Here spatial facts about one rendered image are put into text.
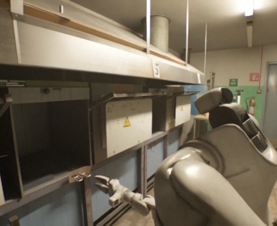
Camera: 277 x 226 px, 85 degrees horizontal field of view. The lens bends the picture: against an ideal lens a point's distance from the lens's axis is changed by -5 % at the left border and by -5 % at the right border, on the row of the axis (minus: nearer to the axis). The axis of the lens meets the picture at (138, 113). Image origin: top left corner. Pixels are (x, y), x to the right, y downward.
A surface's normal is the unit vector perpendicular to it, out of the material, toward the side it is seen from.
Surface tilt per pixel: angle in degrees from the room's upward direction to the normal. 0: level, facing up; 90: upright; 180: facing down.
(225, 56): 90
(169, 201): 85
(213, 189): 29
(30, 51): 80
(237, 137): 71
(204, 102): 82
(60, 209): 90
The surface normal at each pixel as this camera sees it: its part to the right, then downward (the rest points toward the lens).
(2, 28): 0.80, -0.10
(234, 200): 0.40, -0.77
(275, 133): -0.58, 0.11
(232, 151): -0.38, -0.11
